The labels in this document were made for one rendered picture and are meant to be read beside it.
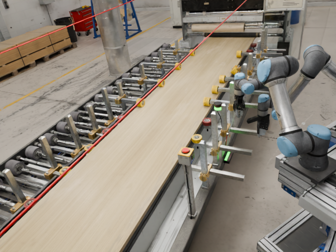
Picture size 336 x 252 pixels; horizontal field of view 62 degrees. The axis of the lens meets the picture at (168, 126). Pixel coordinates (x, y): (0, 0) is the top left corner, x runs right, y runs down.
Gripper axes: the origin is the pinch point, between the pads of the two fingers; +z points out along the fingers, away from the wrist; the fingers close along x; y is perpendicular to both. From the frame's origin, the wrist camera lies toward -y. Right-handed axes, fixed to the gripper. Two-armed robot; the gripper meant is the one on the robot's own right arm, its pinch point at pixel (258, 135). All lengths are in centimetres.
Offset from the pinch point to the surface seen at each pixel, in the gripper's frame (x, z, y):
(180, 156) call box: -83, -38, -27
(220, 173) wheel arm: -51, -1, -16
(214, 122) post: -30.6, -27.2, -25.1
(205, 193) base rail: -60, 13, -24
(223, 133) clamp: -8.4, -3.4, -25.7
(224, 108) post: -5.6, -24.4, -24.9
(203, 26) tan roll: 226, -25, -121
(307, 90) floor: 258, 83, 33
